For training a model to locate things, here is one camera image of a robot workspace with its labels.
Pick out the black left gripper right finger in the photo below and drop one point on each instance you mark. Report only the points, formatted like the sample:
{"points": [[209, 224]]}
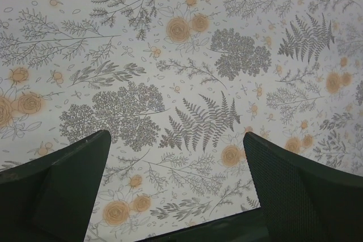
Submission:
{"points": [[303, 200]]}

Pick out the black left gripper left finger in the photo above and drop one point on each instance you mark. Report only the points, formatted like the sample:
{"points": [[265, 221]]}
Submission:
{"points": [[52, 198]]}

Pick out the floral patterned table mat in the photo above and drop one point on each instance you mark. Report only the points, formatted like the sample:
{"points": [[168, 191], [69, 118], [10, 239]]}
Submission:
{"points": [[178, 83]]}

